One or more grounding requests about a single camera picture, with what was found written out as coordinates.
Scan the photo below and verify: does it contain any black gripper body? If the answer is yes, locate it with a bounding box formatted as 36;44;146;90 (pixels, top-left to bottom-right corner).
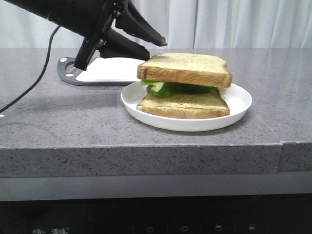
8;0;125;70

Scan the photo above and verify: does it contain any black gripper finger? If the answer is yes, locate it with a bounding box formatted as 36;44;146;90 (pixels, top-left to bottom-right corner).
98;29;150;60
115;0;167;46

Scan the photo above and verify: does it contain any green lettuce leaf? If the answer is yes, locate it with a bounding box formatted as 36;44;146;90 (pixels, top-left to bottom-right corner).
140;80;220;98

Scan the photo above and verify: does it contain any toasted bread slice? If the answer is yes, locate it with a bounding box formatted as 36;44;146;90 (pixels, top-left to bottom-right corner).
137;52;232;88
136;88;230;119

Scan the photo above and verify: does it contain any white cutting board black rim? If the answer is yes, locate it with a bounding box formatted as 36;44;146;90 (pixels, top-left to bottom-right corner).
57;57;144;86

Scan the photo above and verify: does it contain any white curtain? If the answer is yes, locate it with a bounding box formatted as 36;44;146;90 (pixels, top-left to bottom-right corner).
0;0;312;49

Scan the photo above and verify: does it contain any white round plate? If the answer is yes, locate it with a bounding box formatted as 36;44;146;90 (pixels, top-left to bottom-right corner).
120;82;253;132

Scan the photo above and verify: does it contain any black appliance control panel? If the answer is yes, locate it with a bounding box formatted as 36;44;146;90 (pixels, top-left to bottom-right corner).
0;194;312;234

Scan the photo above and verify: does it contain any black cable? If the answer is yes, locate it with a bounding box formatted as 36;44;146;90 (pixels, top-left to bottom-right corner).
0;25;61;114

